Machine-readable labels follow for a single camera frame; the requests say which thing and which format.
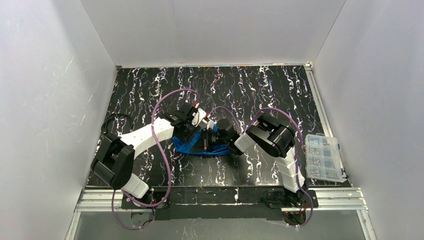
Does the blue cloth napkin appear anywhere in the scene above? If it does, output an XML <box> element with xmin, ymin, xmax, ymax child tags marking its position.
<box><xmin>172</xmin><ymin>126</ymin><xmax>231</xmax><ymax>156</ymax></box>

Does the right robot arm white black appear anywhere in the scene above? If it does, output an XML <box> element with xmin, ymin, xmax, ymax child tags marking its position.
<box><xmin>188</xmin><ymin>114</ymin><xmax>305</xmax><ymax>197</ymax></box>

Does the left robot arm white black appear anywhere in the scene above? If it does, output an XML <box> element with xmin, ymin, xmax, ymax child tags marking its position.
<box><xmin>91</xmin><ymin>103</ymin><xmax>207</xmax><ymax>199</ymax></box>

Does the clear plastic organizer box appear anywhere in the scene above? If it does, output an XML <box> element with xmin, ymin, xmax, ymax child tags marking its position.
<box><xmin>305</xmin><ymin>134</ymin><xmax>347</xmax><ymax>183</ymax></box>

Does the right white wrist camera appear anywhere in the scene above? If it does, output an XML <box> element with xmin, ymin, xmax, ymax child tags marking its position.
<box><xmin>206</xmin><ymin>119</ymin><xmax>215</xmax><ymax>130</ymax></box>

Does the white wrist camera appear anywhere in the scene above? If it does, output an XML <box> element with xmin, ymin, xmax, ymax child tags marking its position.
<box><xmin>206</xmin><ymin>119</ymin><xmax>215</xmax><ymax>130</ymax></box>
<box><xmin>192</xmin><ymin>108</ymin><xmax>207</xmax><ymax>126</ymax></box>

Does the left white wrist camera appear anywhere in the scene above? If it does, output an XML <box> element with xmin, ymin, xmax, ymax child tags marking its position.
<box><xmin>192</xmin><ymin>108</ymin><xmax>207</xmax><ymax>126</ymax></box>

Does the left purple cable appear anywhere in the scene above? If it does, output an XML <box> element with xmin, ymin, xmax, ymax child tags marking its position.
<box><xmin>110</xmin><ymin>88</ymin><xmax>201</xmax><ymax>232</ymax></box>

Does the black coiled cable upper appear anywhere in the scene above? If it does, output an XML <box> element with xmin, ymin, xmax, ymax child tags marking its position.
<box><xmin>100</xmin><ymin>113</ymin><xmax>135</xmax><ymax>135</ymax></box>

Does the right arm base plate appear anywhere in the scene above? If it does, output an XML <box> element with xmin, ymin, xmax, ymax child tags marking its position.
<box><xmin>258</xmin><ymin>189</ymin><xmax>319</xmax><ymax>226</ymax></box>

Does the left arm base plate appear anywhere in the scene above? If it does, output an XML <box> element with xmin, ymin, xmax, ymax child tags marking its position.
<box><xmin>120</xmin><ymin>188</ymin><xmax>170</xmax><ymax>210</ymax></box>

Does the aluminium frame rail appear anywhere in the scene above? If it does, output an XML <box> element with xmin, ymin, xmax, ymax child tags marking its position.
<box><xmin>65</xmin><ymin>186</ymin><xmax>376</xmax><ymax>240</ymax></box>

